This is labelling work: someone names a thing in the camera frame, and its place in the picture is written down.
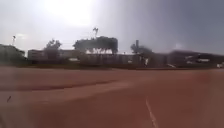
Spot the group of dark trees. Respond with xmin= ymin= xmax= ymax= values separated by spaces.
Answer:
xmin=72 ymin=35 xmax=120 ymax=55

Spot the floodlight pole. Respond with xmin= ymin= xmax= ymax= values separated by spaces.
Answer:
xmin=11 ymin=34 xmax=17 ymax=47
xmin=92 ymin=26 xmax=100 ymax=39

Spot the red track ground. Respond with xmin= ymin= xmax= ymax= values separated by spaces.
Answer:
xmin=0 ymin=65 xmax=224 ymax=128

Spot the small tree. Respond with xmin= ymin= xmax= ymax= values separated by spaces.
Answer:
xmin=44 ymin=38 xmax=63 ymax=63

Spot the white painted line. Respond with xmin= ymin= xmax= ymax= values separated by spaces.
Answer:
xmin=144 ymin=96 xmax=159 ymax=128

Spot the building with wide roof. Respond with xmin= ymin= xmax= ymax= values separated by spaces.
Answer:
xmin=166 ymin=49 xmax=224 ymax=69

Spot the long low building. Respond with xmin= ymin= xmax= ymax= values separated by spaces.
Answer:
xmin=27 ymin=48 xmax=141 ymax=66

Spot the broad dark tree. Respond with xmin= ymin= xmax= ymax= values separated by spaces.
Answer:
xmin=0 ymin=43 xmax=27 ymax=63

